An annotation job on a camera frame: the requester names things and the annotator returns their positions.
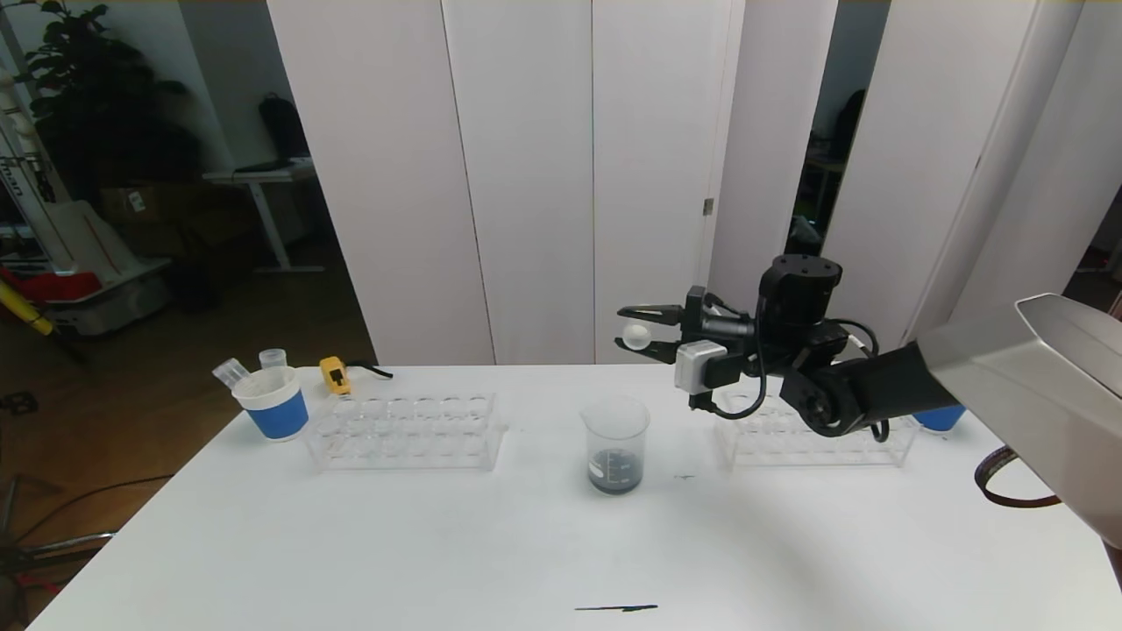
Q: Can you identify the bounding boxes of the yellow tape measure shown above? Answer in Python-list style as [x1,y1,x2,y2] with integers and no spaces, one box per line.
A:
[321,356,396,390]

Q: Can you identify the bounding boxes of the white folding screen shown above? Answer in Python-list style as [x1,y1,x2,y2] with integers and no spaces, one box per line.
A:
[268,0,838,366]
[791,0,1122,362]

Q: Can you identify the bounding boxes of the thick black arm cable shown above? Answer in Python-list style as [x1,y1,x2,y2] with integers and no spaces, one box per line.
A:
[974,445,1063,509]

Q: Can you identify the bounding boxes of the white standing desk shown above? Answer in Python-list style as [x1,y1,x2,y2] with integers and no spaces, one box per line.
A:
[204,160,327,276]

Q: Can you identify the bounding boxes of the red box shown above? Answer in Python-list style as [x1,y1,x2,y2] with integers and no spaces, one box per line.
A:
[18,272,104,303]

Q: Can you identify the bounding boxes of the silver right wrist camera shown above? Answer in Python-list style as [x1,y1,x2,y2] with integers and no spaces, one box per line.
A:
[673,340,730,395]

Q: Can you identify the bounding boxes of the white platform with board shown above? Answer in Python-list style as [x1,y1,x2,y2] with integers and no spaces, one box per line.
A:
[44,202,174,337]

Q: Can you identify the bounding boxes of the cardboard box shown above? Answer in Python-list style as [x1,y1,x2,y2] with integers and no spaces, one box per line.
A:
[101,184,189,229]

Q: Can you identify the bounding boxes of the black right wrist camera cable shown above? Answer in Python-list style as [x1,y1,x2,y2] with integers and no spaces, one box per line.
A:
[688,351,769,422]

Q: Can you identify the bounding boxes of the dark green potted plant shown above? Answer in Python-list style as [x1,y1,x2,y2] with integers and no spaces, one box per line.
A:
[18,0,198,207]

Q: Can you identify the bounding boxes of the clear acrylic test tube rack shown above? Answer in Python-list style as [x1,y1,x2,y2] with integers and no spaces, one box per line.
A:
[307,391,509,471]
[714,388,919,467]

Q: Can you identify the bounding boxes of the black backpack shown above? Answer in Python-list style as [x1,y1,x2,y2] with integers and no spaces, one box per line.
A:
[259,95,310,162]

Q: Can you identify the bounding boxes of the black tripod with cables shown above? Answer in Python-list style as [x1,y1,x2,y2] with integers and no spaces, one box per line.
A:
[0,476,176,614]

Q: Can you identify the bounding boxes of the clear glass beaker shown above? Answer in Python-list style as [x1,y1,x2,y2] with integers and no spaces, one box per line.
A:
[582,396,651,496]

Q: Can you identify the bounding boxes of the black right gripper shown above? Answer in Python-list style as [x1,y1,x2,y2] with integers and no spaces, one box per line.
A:
[614,285,756,409]

